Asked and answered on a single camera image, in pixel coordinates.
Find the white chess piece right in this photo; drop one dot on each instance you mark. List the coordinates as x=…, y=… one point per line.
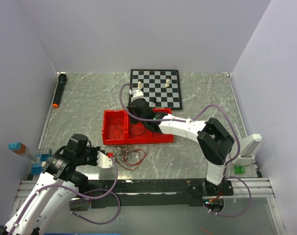
x=167, y=82

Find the grey and blue toy block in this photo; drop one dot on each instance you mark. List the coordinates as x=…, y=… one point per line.
x=43, y=154

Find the red three-compartment plastic tray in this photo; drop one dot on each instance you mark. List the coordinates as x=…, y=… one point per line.
x=118, y=130

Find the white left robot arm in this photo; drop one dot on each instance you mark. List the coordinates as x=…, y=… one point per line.
x=58, y=183

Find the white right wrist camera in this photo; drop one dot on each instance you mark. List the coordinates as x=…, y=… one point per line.
x=136, y=94

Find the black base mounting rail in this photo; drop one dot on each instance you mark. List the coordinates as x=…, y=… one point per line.
x=162, y=192

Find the black marker with orange cap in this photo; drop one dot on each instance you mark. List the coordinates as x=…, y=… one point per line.
x=62, y=81

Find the black and grey chessboard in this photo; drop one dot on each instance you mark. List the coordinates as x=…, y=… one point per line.
x=153, y=85

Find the green small toy block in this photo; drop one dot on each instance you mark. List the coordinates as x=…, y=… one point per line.
x=239, y=169

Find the blue and brown toy block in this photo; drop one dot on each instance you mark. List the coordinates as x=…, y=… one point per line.
x=17, y=147

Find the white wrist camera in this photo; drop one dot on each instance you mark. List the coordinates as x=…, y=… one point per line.
x=136, y=94
x=105, y=160

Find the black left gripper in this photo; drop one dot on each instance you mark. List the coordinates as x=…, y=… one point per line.
x=95, y=151

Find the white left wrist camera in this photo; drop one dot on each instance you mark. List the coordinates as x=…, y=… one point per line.
x=105, y=160

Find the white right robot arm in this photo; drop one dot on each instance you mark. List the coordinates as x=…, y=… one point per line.
x=214, y=140

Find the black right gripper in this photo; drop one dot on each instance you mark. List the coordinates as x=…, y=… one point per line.
x=133, y=119

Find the black chess piece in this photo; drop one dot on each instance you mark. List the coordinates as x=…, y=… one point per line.
x=153, y=99

